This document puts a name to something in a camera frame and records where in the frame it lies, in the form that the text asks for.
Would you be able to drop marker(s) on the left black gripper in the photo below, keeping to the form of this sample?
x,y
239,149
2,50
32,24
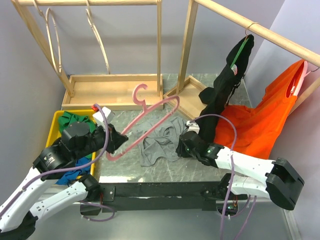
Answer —
x,y
115,139

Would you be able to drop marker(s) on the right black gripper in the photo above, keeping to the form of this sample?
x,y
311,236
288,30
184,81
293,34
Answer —
x,y
180,150

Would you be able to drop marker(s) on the grey tank top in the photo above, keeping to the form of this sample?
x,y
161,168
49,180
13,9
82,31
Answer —
x,y
160,143

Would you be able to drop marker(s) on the pink plastic hanger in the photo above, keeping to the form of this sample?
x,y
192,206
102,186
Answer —
x,y
145,111

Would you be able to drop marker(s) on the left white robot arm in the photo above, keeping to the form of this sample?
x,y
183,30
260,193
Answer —
x,y
23,210

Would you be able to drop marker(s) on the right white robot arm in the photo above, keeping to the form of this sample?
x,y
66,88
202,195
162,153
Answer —
x,y
276,180

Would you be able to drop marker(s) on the green plastic hanger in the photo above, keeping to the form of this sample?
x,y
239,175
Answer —
x,y
232,66

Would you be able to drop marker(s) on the middle beige wooden hanger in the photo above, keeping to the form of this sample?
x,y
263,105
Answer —
x,y
97,35

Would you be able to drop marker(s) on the light pink hanger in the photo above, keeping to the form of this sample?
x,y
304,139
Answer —
x,y
296,82

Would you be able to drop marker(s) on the right wooden clothes rack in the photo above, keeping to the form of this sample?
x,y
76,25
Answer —
x,y
188,87

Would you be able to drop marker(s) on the wooden clothes rack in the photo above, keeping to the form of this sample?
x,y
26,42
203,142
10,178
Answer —
x,y
83,90
188,87

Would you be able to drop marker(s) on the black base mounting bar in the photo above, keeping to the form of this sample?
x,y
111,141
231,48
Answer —
x,y
139,196

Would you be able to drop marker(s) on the green garment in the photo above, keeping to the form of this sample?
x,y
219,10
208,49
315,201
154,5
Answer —
x,y
68,118

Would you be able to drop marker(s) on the black garment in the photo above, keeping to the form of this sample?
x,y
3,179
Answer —
x,y
216,97

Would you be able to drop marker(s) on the left wooden clothes rack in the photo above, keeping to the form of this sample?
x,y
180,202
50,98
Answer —
x,y
83,90

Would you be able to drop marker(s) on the blue garment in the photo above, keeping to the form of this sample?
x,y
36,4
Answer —
x,y
71,176

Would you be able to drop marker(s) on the yellow plastic bin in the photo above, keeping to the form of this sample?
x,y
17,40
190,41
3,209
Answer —
x,y
54,132

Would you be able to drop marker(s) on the orange garment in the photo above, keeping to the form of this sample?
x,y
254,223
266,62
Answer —
x,y
254,131

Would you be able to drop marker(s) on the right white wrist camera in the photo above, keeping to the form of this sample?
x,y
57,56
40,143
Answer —
x,y
192,126

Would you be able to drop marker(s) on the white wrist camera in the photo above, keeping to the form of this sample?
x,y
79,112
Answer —
x,y
192,126
99,117

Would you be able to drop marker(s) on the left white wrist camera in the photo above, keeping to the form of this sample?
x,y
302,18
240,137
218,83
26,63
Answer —
x,y
99,117

